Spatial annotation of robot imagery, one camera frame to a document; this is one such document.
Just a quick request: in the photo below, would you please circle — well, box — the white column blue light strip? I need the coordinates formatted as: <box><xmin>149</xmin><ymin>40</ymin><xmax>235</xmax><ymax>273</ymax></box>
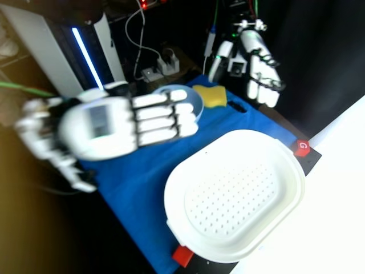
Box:
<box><xmin>0</xmin><ymin>2</ymin><xmax>129</xmax><ymax>96</ymax></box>

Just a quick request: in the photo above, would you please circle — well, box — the white charger plug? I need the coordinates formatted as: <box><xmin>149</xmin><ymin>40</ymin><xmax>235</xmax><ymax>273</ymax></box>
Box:
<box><xmin>156</xmin><ymin>47</ymin><xmax>180</xmax><ymax>72</ymax></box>

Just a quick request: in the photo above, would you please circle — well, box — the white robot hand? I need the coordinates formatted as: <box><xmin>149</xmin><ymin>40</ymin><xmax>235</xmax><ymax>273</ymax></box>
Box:
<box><xmin>208</xmin><ymin>30</ymin><xmax>286</xmax><ymax>108</ymax></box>
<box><xmin>58</xmin><ymin>81</ymin><xmax>200</xmax><ymax>161</ymax></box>

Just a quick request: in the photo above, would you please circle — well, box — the red block letter G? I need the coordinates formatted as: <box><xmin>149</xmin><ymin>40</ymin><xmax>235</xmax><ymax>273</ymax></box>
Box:
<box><xmin>293</xmin><ymin>139</ymin><xmax>311</xmax><ymax>158</ymax></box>

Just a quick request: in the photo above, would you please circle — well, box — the red block letter B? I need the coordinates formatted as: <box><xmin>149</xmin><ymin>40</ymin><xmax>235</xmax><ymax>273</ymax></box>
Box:
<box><xmin>172</xmin><ymin>244</ymin><xmax>194</xmax><ymax>268</ymax></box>

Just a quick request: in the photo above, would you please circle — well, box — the white hanging adapter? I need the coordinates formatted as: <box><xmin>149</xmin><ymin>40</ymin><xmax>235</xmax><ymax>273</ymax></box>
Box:
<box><xmin>204</xmin><ymin>27</ymin><xmax>218</xmax><ymax>57</ymax></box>

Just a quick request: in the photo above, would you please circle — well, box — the green cable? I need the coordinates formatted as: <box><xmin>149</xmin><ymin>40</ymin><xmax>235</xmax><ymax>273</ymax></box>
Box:
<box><xmin>0</xmin><ymin>80</ymin><xmax>56</xmax><ymax>98</ymax></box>

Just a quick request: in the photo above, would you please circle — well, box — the white cable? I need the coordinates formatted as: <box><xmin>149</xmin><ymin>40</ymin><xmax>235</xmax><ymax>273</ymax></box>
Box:
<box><xmin>124</xmin><ymin>5</ymin><xmax>165</xmax><ymax>81</ymax></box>

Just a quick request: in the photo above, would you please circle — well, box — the white power strip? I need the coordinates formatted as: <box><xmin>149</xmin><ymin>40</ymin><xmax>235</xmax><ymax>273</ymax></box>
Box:
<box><xmin>141</xmin><ymin>58</ymin><xmax>181</xmax><ymax>83</ymax></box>

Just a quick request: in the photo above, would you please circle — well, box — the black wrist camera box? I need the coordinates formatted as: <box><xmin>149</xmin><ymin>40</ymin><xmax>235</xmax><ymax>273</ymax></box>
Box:
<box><xmin>228</xmin><ymin>58</ymin><xmax>248</xmax><ymax>78</ymax></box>

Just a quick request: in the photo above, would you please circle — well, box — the blue table cloth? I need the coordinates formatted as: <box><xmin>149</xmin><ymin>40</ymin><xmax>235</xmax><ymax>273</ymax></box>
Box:
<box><xmin>79</xmin><ymin>74</ymin><xmax>297</xmax><ymax>274</ymax></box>

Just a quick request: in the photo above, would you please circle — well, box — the green and yellow sponge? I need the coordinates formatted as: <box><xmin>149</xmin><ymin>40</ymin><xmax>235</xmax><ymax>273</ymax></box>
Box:
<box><xmin>192</xmin><ymin>84</ymin><xmax>228</xmax><ymax>109</ymax></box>

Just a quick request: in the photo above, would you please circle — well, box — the white drain basin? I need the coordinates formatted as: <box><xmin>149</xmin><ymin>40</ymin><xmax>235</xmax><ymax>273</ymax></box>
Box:
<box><xmin>163</xmin><ymin>129</ymin><xmax>306</xmax><ymax>264</ymax></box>

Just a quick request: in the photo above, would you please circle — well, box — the light blue bowl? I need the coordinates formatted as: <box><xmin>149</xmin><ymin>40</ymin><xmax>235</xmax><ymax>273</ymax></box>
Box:
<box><xmin>151</xmin><ymin>84</ymin><xmax>205</xmax><ymax>124</ymax></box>

